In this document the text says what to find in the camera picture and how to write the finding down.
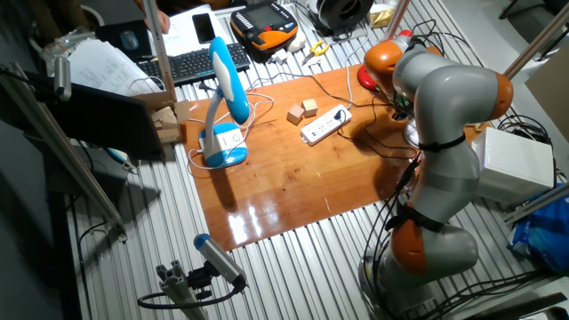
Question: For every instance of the black mouse pad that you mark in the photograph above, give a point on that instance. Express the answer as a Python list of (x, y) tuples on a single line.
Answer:
[(106, 35)]

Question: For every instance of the red round lamp base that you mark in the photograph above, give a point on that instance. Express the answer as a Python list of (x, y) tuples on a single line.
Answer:
[(366, 80)]

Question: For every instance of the white power adapter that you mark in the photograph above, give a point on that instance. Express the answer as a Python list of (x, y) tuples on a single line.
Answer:
[(279, 57)]

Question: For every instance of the white rounded object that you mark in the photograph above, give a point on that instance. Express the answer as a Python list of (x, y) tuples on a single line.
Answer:
[(296, 42)]

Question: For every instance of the blue white desk lamp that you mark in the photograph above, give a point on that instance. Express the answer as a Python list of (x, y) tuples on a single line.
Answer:
[(229, 80)]

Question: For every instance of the aluminium frame post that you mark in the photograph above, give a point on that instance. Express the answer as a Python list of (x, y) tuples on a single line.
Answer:
[(533, 204), (157, 44), (529, 49), (66, 151)]

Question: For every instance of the orange black teach pendant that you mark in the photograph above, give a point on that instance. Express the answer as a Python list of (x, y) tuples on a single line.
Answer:
[(264, 26)]

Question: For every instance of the blue plastic bag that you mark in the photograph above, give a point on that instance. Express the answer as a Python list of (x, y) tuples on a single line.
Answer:
[(542, 235)]

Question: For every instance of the black keyboard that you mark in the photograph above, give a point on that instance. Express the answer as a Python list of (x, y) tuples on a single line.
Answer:
[(195, 64)]

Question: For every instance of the small red connector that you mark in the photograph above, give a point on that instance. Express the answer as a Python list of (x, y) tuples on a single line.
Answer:
[(403, 33)]

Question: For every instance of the silver camera blue cap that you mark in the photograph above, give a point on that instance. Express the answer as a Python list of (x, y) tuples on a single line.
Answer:
[(220, 258)]

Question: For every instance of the white power strip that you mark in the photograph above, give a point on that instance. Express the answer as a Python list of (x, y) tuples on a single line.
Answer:
[(324, 126)]

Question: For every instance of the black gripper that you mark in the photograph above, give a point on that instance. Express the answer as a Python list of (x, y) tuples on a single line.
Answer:
[(400, 114)]

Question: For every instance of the clear plastic bag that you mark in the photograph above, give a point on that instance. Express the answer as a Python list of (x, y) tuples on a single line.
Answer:
[(66, 42)]

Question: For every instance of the aluminium profile camera stand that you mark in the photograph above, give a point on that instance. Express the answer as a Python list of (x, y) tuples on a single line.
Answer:
[(178, 289)]

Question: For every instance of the white paper stack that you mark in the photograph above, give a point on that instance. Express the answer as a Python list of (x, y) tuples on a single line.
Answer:
[(106, 71)]

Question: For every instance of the silver frame-mounted camera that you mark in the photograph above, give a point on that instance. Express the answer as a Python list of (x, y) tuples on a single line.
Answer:
[(62, 77)]

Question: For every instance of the person's hand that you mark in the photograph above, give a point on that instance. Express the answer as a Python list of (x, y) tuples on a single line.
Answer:
[(164, 21)]

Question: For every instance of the black filament spool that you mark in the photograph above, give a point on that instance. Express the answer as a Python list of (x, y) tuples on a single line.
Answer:
[(344, 11)]

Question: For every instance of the black monitor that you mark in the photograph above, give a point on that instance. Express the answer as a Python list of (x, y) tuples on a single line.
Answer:
[(102, 120)]

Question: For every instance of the brown cardboard panel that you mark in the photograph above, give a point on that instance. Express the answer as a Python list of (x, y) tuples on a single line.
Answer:
[(551, 93)]

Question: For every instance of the black smartphone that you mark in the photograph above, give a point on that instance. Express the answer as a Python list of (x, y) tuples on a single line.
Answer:
[(203, 27)]

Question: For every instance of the white plastic drawer box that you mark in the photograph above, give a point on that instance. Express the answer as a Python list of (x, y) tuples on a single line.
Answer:
[(515, 164)]

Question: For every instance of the yellow crumpled packet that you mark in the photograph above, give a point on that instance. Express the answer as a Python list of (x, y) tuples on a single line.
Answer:
[(381, 15)]

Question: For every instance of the white document sheets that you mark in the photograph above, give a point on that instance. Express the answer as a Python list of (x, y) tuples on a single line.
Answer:
[(178, 35)]

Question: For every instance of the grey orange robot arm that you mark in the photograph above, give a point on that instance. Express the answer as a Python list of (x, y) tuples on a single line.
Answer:
[(444, 111)]

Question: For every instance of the wooden cube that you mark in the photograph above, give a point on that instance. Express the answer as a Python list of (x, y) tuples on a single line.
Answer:
[(295, 114), (310, 107)]

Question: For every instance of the brown cardboard box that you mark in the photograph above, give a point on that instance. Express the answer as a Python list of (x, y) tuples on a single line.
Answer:
[(182, 111)]

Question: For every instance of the grey computer mouse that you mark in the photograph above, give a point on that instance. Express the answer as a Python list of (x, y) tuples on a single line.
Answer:
[(129, 40)]

